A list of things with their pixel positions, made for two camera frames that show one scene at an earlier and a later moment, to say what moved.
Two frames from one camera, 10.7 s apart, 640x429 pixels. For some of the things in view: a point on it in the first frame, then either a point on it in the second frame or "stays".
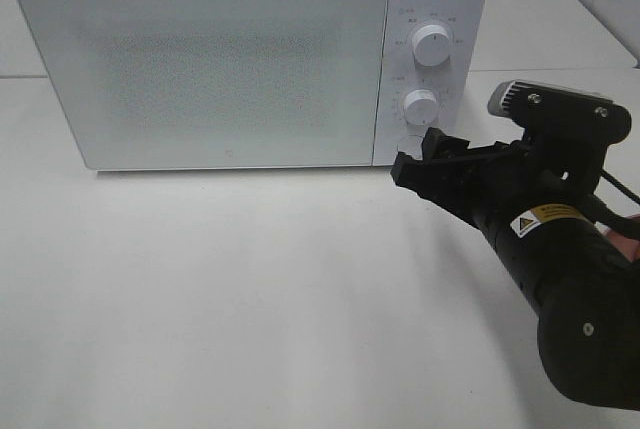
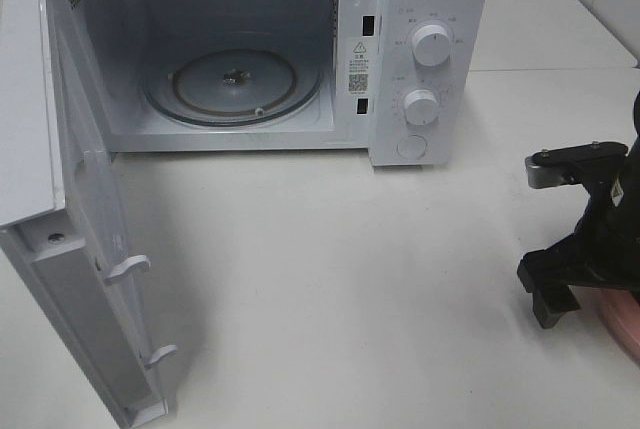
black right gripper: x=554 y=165 -> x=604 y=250
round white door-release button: x=411 y=144 stays
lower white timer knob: x=421 y=107 stays
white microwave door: x=185 y=70 -> x=60 y=206
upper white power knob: x=431 y=45 stays
